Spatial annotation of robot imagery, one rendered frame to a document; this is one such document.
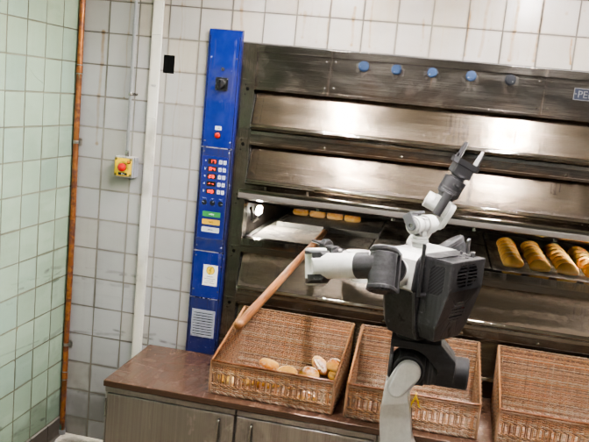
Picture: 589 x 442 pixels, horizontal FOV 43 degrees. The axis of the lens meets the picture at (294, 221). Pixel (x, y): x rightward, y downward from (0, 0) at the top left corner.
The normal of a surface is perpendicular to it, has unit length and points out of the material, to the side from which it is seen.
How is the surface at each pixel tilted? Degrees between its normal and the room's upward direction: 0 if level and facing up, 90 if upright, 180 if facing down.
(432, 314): 90
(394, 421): 90
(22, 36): 90
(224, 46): 90
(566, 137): 69
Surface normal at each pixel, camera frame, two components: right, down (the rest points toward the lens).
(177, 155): -0.20, 0.15
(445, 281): -0.71, 0.05
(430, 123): -0.16, -0.20
